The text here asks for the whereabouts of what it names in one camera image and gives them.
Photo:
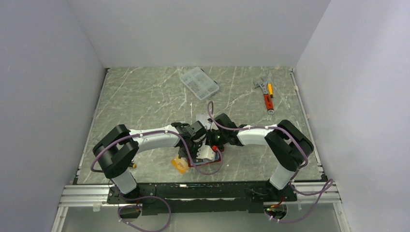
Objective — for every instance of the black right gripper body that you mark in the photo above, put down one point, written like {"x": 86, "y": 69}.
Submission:
{"x": 215, "y": 137}

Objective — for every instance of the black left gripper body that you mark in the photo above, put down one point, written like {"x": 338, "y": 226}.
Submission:
{"x": 193, "y": 149}

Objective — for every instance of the red leather card holder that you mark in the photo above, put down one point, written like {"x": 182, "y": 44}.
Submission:
{"x": 199, "y": 162}

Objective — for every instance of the single gold credit card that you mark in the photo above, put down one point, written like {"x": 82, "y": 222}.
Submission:
{"x": 180, "y": 164}

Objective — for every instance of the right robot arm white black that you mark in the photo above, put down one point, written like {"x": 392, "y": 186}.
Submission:
{"x": 289, "y": 145}

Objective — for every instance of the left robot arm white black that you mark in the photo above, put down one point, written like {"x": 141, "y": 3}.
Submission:
{"x": 115, "y": 151}

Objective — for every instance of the clear plastic screw box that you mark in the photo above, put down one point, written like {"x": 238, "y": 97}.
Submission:
{"x": 199, "y": 83}

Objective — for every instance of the red adjustable wrench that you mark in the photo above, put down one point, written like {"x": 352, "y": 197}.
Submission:
{"x": 267, "y": 100}

